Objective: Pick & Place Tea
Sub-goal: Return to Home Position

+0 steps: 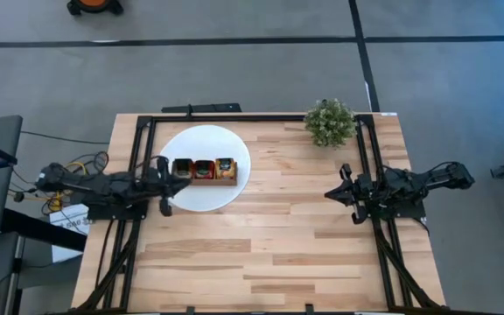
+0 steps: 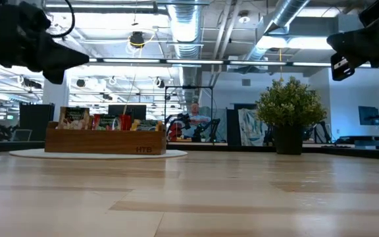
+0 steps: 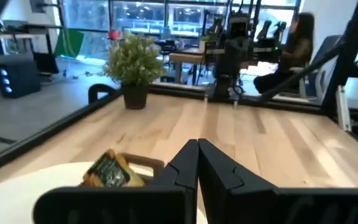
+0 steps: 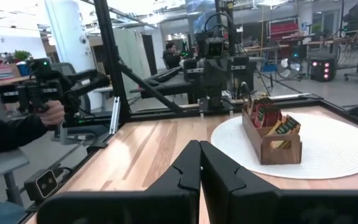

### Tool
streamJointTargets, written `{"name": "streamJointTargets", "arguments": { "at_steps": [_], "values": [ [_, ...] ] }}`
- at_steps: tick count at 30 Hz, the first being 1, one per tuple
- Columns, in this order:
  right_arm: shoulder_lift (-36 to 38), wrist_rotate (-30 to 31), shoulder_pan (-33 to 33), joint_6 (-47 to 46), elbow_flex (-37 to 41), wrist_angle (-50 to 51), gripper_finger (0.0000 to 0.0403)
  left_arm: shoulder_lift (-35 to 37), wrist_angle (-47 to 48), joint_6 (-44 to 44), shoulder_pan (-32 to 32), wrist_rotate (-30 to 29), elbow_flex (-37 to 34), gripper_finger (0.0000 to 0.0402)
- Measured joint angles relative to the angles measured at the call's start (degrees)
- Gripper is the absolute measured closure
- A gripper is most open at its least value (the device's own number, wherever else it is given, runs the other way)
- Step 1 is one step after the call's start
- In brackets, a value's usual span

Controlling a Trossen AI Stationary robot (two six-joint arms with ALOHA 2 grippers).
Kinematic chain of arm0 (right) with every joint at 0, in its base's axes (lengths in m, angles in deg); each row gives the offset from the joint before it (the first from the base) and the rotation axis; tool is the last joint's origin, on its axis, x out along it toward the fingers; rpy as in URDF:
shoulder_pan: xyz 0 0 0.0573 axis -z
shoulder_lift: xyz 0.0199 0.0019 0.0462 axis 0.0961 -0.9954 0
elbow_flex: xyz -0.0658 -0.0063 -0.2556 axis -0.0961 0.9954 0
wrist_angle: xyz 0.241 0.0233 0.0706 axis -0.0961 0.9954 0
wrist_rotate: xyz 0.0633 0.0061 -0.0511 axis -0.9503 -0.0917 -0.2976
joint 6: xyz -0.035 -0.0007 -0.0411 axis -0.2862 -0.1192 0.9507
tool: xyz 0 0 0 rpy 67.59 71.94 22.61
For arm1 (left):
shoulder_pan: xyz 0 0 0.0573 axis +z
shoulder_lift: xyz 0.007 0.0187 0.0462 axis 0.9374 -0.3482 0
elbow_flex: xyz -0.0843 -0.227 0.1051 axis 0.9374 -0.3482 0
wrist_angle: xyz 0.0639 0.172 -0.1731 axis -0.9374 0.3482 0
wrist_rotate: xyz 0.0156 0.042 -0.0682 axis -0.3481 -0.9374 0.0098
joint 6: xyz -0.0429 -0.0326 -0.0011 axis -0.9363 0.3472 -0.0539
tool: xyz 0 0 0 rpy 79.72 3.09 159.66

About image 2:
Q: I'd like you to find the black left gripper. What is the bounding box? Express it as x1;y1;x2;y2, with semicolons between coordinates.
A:
0;0;90;85

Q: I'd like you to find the wooden tea box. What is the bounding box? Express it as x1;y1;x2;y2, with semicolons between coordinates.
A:
44;120;167;156

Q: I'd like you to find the orange mango tea bag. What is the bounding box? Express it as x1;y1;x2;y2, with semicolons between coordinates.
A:
132;118;164;132

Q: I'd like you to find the monitor on arm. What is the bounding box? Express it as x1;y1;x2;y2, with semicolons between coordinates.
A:
358;105;379;126

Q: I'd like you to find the black partition panel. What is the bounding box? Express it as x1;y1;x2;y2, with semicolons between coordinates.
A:
19;103;55;142

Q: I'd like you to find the black round ceiling device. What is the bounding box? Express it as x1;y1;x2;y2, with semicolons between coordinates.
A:
128;31;146;49

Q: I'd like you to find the black computer monitor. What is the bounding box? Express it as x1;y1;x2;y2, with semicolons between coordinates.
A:
107;104;147;121

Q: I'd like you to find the white round woven placemat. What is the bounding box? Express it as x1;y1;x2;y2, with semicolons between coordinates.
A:
9;148;189;161

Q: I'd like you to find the potted green plant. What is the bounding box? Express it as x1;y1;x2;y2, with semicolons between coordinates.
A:
255;76;328;155

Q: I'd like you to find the long ceiling light strip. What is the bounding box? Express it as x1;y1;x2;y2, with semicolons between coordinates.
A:
87;57;379;68

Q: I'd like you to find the patterned white cloth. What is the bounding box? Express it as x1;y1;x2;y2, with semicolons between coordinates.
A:
238;108;271;147

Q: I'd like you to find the person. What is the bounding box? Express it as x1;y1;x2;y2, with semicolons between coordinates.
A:
184;102;212;139

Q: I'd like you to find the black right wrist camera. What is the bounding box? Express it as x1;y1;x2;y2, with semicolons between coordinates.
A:
330;52;356;82

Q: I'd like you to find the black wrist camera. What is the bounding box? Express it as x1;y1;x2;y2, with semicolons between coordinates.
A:
18;1;52;34
330;52;356;82

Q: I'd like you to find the black left camera cable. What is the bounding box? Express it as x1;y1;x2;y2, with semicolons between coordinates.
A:
49;0;76;39

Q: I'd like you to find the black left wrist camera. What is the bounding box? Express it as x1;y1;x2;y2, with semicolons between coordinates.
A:
18;1;52;34

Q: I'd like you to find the silver ventilation duct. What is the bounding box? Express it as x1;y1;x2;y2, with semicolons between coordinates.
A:
241;0;312;63
166;0;204;109

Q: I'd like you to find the black metal table frame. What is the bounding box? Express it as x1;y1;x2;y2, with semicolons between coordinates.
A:
0;140;379;161

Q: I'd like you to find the black metal frame stand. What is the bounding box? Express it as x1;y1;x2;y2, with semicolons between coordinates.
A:
164;85;214;142

